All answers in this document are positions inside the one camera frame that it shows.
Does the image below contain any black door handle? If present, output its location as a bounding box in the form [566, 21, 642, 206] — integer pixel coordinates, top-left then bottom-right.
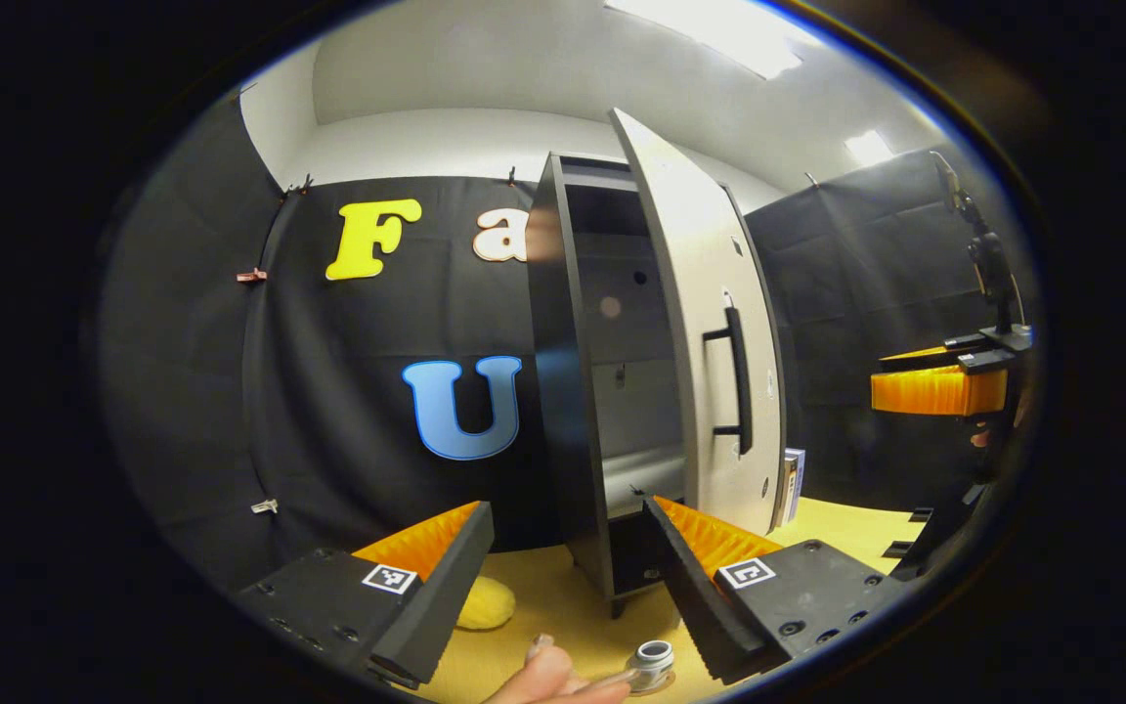
[702, 305, 756, 458]

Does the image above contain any yellow round sponge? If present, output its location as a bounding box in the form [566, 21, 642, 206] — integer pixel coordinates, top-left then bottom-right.
[455, 574, 518, 631]

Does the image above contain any beige cabinet door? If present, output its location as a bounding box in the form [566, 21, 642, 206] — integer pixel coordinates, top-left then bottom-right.
[607, 107, 788, 538]

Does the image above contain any black metal stand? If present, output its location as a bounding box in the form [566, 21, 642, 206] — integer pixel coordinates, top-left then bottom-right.
[882, 481, 993, 584]

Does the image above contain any white bottle with green label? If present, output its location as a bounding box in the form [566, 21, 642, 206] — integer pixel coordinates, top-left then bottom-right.
[622, 639, 677, 691]

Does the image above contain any black backdrop cloth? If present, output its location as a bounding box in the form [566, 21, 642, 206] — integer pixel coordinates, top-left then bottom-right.
[97, 91, 1035, 590]

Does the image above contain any grey cabinet shelf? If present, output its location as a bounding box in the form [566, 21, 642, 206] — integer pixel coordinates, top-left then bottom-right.
[602, 445, 688, 511]

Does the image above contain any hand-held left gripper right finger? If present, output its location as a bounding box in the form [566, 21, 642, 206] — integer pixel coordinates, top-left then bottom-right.
[642, 495, 913, 686]

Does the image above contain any dark grey cabinet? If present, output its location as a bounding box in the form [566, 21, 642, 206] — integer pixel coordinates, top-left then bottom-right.
[525, 151, 789, 620]

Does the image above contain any small ceiling light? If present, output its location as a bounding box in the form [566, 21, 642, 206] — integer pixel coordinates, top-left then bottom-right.
[844, 129, 895, 168]

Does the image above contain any white and blue box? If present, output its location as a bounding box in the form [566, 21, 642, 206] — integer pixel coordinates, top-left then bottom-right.
[775, 447, 807, 530]

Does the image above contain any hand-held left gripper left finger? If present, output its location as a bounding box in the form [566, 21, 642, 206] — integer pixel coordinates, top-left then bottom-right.
[234, 501, 496, 687]

